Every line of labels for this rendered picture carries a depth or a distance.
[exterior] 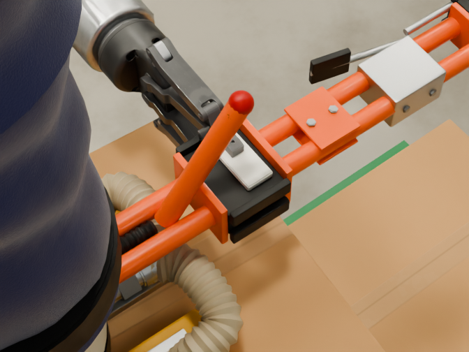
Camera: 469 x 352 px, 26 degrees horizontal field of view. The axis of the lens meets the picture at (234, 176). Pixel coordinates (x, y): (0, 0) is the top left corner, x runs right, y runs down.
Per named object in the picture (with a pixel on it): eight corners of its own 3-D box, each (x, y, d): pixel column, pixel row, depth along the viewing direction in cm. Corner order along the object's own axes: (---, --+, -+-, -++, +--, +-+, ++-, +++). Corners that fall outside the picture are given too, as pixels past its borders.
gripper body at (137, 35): (151, 1, 106) (203, 56, 102) (156, 53, 113) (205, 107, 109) (91, 33, 104) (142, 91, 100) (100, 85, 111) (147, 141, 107)
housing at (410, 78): (392, 130, 106) (398, 105, 102) (350, 89, 109) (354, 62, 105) (442, 99, 108) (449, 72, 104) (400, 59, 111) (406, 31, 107)
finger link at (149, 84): (172, 68, 106) (169, 58, 105) (234, 123, 100) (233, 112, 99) (141, 86, 105) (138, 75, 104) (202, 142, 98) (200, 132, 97)
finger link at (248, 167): (229, 128, 100) (229, 124, 100) (273, 176, 97) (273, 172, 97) (204, 143, 99) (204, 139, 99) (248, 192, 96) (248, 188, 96)
